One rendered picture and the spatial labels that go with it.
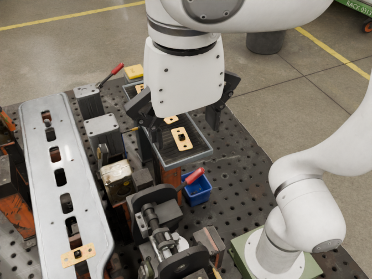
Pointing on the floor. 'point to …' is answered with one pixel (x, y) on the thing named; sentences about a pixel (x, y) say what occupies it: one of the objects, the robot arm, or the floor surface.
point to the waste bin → (265, 41)
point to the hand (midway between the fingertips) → (185, 129)
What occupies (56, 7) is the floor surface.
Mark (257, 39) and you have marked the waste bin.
